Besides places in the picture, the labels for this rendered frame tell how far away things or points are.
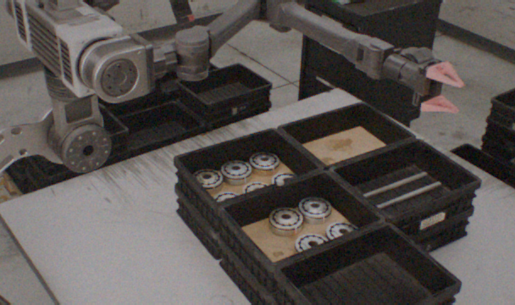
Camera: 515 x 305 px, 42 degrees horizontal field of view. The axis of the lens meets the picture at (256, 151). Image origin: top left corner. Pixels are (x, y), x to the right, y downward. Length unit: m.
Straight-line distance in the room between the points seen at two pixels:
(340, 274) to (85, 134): 0.80
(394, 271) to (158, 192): 0.91
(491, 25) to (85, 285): 4.16
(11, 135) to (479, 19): 4.32
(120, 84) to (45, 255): 0.84
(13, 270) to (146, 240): 1.16
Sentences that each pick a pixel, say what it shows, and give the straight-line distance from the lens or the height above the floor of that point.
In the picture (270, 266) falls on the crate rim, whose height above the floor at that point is 0.92.
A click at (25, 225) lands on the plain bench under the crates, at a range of 2.36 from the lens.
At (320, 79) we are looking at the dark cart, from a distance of 3.82.
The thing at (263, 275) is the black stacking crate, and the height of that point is 0.86.
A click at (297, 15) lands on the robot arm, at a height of 1.47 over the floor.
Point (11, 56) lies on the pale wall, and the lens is 4.93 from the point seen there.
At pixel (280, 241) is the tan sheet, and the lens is 2.02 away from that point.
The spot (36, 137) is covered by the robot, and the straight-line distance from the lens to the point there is 1.93.
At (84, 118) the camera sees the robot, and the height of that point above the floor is 1.21.
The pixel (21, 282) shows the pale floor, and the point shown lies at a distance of 3.21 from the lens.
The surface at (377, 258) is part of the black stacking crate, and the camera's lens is 2.00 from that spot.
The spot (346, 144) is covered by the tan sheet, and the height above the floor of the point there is 0.83.
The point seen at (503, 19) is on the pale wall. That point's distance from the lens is 5.49.
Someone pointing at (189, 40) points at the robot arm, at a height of 1.50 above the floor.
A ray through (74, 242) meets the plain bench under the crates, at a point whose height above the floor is 0.70.
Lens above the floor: 2.13
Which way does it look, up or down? 33 degrees down
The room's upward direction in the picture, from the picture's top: 2 degrees clockwise
